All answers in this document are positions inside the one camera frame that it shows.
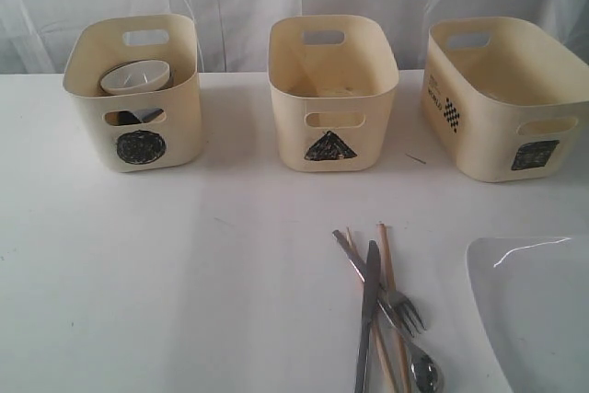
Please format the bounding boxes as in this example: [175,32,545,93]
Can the stainless steel bowl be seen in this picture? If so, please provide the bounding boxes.
[107,73,173,126]

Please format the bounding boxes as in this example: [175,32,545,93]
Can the white plastic bowl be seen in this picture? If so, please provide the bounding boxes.
[99,60,171,95]

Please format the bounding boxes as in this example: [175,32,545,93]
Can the steel spoon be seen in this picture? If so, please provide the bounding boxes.
[381,314,445,393]

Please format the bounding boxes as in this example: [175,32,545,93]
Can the cream bin with triangle mark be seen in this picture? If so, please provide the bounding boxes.
[268,15,399,172]

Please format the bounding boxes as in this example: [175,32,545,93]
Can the cream bin with circle mark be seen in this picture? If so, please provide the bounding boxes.
[63,14,203,172]

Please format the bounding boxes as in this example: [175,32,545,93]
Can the right wooden chopstick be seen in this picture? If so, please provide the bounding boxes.
[377,223,411,393]

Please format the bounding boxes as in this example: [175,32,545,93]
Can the cream bin with square mark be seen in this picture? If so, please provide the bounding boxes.
[421,17,588,182]

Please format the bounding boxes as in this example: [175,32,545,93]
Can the white square plate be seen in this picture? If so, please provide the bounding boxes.
[466,235,588,392]

